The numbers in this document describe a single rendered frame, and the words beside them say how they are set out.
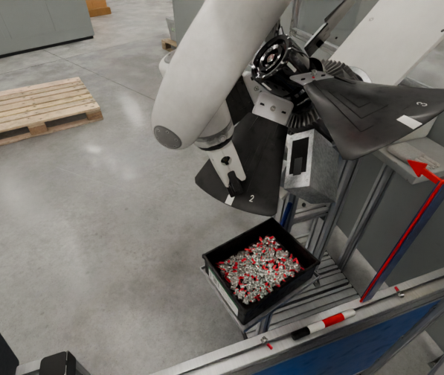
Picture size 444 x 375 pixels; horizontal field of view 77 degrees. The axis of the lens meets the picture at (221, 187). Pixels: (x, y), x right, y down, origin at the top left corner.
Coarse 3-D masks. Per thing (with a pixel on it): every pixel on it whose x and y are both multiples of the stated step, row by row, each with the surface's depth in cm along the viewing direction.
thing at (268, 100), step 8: (264, 96) 69; (272, 96) 69; (256, 104) 69; (264, 104) 69; (272, 104) 69; (280, 104) 69; (288, 104) 69; (256, 112) 69; (264, 112) 69; (272, 112) 69; (280, 112) 69; (288, 112) 69; (272, 120) 69; (280, 120) 69; (288, 120) 69
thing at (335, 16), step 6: (348, 0) 58; (354, 0) 63; (342, 6) 58; (348, 6) 63; (336, 12) 59; (342, 12) 63; (330, 18) 59; (336, 18) 63; (342, 18) 67; (330, 24) 64; (336, 24) 67; (330, 30) 67
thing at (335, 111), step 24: (312, 96) 54; (336, 96) 53; (360, 96) 51; (384, 96) 50; (408, 96) 49; (432, 96) 47; (336, 120) 49; (360, 120) 47; (384, 120) 46; (336, 144) 46; (360, 144) 45; (384, 144) 43
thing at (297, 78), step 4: (320, 72) 65; (292, 76) 62; (296, 76) 63; (300, 76) 63; (304, 76) 63; (308, 76) 63; (316, 76) 63; (320, 76) 63; (324, 76) 63; (328, 76) 63; (332, 76) 62; (296, 80) 61; (300, 80) 60; (304, 80) 60; (308, 80) 60; (304, 84) 59
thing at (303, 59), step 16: (272, 48) 66; (288, 48) 61; (256, 64) 69; (272, 64) 64; (304, 64) 64; (320, 64) 68; (256, 80) 67; (272, 80) 64; (288, 80) 64; (288, 96) 71; (304, 96) 68
